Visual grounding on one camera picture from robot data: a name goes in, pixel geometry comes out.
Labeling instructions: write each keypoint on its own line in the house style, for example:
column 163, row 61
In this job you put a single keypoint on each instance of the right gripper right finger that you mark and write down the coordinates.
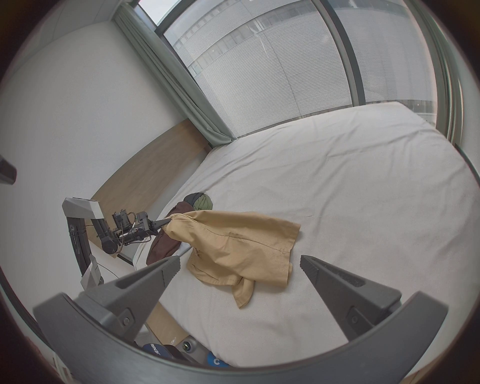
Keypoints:
column 348, row 296

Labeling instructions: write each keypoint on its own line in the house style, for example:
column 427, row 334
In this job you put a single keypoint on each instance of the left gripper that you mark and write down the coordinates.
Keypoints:
column 143, row 225

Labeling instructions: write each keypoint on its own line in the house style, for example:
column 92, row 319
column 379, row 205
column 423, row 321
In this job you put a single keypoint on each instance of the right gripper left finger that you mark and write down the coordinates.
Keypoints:
column 138, row 296

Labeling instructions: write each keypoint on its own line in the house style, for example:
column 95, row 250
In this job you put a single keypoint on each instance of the tan shorts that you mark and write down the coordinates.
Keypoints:
column 240, row 247

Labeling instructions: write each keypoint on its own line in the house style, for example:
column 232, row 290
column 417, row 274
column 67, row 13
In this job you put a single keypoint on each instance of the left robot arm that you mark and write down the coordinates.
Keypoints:
column 80, row 208

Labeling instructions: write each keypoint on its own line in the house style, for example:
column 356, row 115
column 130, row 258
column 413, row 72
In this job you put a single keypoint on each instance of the bed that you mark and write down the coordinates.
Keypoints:
column 337, row 187

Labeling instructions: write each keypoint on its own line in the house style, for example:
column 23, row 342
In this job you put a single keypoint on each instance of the brown garment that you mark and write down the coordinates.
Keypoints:
column 165, row 247

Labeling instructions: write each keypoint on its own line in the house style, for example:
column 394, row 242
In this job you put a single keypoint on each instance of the black garment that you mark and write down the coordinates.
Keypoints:
column 191, row 200

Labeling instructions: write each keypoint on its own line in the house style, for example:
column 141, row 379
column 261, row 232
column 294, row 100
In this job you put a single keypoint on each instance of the grey-green curtain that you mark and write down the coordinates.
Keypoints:
column 187, row 93

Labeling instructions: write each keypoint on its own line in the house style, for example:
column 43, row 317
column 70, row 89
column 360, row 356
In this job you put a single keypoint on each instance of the window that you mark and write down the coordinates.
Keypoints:
column 281, row 63

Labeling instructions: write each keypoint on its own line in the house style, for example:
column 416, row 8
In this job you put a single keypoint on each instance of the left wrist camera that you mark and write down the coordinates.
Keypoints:
column 120, row 219

